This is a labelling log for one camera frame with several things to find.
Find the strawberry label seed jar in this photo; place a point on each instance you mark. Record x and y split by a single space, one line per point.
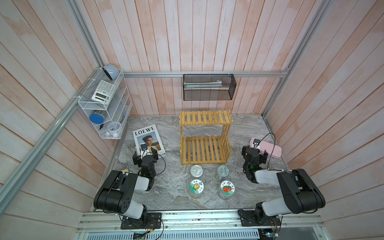
226 190

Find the sunflower label seed jar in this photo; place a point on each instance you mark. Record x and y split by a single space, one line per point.
196 188

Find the pink flat case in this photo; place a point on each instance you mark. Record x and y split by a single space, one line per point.
271 148

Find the Loewe magazine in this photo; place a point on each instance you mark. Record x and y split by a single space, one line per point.
151 137

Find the box in black basket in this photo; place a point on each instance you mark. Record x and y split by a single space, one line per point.
214 84

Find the purple label tin can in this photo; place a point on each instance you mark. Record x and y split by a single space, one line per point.
222 173

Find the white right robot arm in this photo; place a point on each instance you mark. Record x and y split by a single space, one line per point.
299 193

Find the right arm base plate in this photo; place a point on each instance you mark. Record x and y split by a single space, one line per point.
256 218

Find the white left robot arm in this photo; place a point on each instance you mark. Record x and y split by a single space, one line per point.
116 193

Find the white wire wall rack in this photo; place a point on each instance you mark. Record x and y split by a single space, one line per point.
117 110

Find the white label tin can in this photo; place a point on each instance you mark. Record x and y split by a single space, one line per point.
196 172

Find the black wire mesh basket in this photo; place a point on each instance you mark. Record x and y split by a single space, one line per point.
226 92

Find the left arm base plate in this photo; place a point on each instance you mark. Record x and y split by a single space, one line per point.
147 221

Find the blue lid container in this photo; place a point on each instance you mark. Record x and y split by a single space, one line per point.
97 118

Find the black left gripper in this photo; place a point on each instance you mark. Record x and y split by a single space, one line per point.
137 159

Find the wooden two-tier shelf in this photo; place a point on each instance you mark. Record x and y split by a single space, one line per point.
206 149

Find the white calculator on rack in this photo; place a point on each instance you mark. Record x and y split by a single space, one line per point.
104 92

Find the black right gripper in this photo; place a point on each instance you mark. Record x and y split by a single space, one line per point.
263 157

